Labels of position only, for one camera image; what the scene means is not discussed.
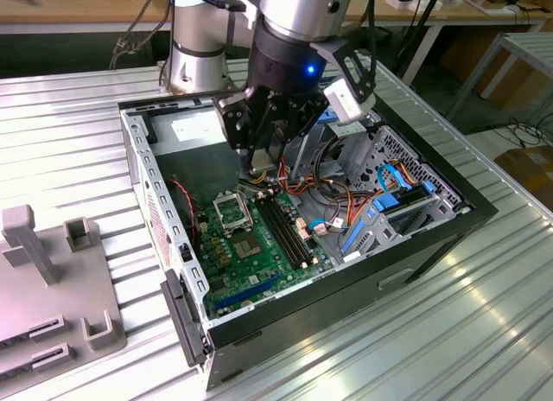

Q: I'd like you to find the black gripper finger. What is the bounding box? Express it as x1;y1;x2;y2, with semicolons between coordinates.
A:
214;92;278;161
275;94;329;148

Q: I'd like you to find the silver CPU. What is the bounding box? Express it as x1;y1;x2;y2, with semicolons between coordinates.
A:
251;148;275;173

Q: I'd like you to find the metal socket cover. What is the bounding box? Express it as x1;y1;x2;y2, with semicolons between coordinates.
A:
213;191;255;231

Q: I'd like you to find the CPU socket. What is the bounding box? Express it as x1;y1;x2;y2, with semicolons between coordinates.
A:
231;232;265;263

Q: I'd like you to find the grey optical drive cage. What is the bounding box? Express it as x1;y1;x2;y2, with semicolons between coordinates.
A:
283;111;384;182

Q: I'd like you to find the grey power supply unit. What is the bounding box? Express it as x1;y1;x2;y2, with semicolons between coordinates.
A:
146;105;248;203

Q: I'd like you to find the grey perforated disk bay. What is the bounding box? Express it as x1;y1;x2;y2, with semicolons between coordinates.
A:
339;124;473;264

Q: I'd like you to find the blue disk carrier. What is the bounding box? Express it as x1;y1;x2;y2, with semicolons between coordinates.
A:
372;181;436;215

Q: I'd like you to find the white flat box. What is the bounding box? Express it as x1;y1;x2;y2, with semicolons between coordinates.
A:
385;0;444;12

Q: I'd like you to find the green motherboard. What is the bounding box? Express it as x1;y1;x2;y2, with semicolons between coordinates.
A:
196;188;336;320

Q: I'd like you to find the black tripod stand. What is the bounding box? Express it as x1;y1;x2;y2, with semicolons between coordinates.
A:
391;0;448;80

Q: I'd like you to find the blue expansion slot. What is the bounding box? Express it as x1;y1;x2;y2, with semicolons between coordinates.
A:
214;273;283;311

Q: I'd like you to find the brown cardboard box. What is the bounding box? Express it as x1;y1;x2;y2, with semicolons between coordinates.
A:
479;54;548;112
493;144;553;199
440;29;498;89

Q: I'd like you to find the black open PC case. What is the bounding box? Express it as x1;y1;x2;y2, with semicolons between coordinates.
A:
117;74;500;391

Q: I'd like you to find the long wooden desk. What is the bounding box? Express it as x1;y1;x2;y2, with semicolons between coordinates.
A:
0;0;553;87

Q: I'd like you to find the black case side latch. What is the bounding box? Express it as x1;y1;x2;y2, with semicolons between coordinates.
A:
159;269;213;368

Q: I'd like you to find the grey parts rack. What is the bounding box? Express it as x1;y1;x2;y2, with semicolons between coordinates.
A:
0;204;129;385

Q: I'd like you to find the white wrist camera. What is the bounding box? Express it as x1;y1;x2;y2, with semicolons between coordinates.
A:
236;0;263;29
322;77;378;126

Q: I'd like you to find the orange wire bundle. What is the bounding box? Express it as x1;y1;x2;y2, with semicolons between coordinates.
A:
276;156;316;200
345;187;384;230

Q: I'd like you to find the black camera cable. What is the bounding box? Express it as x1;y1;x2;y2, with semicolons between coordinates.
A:
365;0;379;48
108;0;246;70

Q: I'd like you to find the red black fan wire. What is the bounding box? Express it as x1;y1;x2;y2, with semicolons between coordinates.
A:
170;178;200;243

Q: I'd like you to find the blue disk wire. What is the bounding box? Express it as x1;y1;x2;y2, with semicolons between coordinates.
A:
376;160;412;195

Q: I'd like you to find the blue wire with pale plug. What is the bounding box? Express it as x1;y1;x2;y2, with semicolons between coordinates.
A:
307;217;346;239

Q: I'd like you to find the blue plastic rail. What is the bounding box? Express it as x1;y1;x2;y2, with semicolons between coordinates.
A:
340;213;376;256

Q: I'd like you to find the grey metal frame shelf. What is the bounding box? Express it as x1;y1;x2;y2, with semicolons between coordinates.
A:
447;31;553;122

